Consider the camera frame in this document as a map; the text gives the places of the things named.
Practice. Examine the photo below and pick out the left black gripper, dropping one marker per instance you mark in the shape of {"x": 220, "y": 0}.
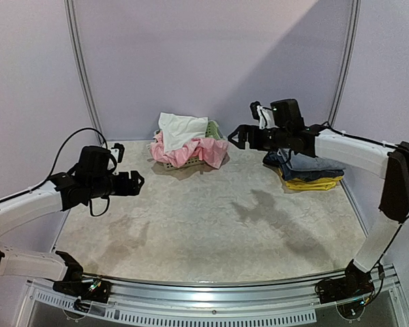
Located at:
{"x": 134, "y": 187}

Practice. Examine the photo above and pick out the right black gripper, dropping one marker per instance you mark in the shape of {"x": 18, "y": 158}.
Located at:
{"x": 245, "y": 137}

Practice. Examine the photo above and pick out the pink patterned shorts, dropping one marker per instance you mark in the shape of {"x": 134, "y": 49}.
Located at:
{"x": 208, "y": 150}

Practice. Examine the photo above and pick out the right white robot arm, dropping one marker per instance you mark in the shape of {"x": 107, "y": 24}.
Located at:
{"x": 281, "y": 126}

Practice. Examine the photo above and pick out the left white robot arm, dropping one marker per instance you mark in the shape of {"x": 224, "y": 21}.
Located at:
{"x": 94, "y": 176}

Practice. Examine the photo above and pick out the green plastic basket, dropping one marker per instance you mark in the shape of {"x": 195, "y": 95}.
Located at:
{"x": 212, "y": 132}

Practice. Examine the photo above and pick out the navy folded garment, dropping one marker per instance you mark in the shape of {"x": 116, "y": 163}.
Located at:
{"x": 276, "y": 160}

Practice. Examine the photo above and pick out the grey blue folded garment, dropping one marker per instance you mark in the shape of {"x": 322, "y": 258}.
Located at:
{"x": 303, "y": 163}

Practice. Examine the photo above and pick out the white cloth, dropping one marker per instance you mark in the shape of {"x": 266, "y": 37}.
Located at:
{"x": 178, "y": 130}

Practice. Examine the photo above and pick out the yellow folded garment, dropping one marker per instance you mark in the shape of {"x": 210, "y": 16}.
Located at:
{"x": 321, "y": 184}

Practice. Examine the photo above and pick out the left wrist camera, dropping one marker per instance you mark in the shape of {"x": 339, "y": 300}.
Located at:
{"x": 117, "y": 150}

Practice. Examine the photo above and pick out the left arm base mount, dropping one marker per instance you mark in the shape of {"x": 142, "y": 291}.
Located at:
{"x": 85, "y": 291}

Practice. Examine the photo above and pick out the front aluminium rail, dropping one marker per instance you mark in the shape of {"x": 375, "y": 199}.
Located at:
{"x": 288, "y": 302}

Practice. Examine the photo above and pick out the right aluminium frame post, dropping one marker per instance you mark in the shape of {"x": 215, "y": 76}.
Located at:
{"x": 351, "y": 33}

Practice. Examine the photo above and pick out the aluminium frame post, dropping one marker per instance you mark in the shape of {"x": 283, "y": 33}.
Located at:
{"x": 351, "y": 33}
{"x": 71, "y": 15}

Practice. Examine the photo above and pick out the left aluminium frame post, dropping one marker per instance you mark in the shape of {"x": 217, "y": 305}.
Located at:
{"x": 71, "y": 15}

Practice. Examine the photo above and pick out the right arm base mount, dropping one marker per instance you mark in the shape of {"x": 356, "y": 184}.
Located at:
{"x": 352, "y": 292}

